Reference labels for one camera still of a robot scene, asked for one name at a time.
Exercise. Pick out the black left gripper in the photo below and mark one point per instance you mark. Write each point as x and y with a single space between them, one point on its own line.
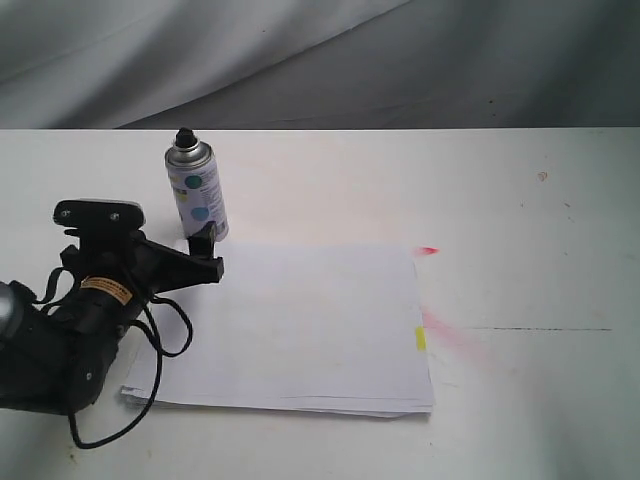
116 275

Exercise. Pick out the white spray paint can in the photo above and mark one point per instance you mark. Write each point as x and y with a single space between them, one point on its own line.
194 178

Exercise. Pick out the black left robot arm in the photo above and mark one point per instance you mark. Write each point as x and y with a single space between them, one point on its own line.
57 351

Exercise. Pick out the white paper stack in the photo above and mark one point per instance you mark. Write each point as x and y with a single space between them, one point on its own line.
309 328

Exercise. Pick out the grey backdrop cloth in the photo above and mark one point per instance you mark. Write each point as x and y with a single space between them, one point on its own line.
319 64

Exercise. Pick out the yellow sticky tab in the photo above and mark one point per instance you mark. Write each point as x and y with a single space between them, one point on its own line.
421 343

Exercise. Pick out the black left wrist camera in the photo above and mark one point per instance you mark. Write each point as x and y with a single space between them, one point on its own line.
91 216

